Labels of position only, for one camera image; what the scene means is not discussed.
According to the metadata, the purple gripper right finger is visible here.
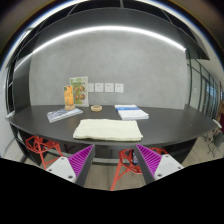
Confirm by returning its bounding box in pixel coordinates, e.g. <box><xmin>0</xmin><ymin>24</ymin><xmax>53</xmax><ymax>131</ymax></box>
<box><xmin>134</xmin><ymin>145</ymin><xmax>183</xmax><ymax>184</ymax></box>

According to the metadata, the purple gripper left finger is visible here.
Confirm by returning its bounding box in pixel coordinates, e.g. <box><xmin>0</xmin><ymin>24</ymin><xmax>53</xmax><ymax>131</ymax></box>
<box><xmin>47</xmin><ymin>145</ymin><xmax>95</xmax><ymax>186</ymax></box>

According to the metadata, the cream folded towel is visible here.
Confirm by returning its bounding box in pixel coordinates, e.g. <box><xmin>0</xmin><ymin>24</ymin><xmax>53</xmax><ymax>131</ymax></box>
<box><xmin>73</xmin><ymin>119</ymin><xmax>143</xmax><ymax>142</ymax></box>

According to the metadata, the grey magazine on table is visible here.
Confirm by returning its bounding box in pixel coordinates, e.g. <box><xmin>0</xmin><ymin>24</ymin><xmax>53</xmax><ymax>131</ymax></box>
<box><xmin>47</xmin><ymin>108</ymin><xmax>82</xmax><ymax>123</ymax></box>

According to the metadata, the white blue book stack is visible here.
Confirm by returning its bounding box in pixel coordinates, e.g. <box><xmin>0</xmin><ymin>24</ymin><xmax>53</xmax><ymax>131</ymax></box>
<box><xmin>115</xmin><ymin>105</ymin><xmax>149</xmax><ymax>120</ymax></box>

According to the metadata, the round wooden ashtray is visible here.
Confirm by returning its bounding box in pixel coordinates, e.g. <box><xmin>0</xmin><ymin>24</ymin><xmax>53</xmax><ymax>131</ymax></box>
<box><xmin>91</xmin><ymin>105</ymin><xmax>102</xmax><ymax>112</ymax></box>

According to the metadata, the green food poster stand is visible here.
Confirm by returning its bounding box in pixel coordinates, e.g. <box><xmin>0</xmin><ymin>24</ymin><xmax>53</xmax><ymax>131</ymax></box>
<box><xmin>70</xmin><ymin>76</ymin><xmax>89</xmax><ymax>106</ymax></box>

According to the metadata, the curved ceiling light strip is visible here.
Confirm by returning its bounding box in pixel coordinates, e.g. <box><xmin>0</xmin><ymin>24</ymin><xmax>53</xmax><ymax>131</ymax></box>
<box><xmin>31</xmin><ymin>25</ymin><xmax>186</xmax><ymax>55</ymax></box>

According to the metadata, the red wire stool right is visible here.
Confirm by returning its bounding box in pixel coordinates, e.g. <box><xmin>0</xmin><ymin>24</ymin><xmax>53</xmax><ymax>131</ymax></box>
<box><xmin>111</xmin><ymin>146</ymin><xmax>167</xmax><ymax>191</ymax></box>

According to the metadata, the red wire stool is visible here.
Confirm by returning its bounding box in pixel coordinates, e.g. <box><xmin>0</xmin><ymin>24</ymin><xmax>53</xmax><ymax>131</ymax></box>
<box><xmin>111</xmin><ymin>146</ymin><xmax>167</xmax><ymax>191</ymax></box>
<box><xmin>25</xmin><ymin>136</ymin><xmax>63</xmax><ymax>169</ymax></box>

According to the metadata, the red wire stool left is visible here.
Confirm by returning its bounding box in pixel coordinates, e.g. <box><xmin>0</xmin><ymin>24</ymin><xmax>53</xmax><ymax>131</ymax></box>
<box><xmin>25</xmin><ymin>136</ymin><xmax>63</xmax><ymax>169</ymax></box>

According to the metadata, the white wall socket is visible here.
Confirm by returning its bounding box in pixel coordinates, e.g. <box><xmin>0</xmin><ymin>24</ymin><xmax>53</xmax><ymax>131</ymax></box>
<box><xmin>105</xmin><ymin>83</ymin><xmax>114</xmax><ymax>93</ymax></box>
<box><xmin>115</xmin><ymin>83</ymin><xmax>124</xmax><ymax>93</ymax></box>
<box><xmin>88</xmin><ymin>83</ymin><xmax>94</xmax><ymax>92</ymax></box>
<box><xmin>95</xmin><ymin>83</ymin><xmax>103</xmax><ymax>92</ymax></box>

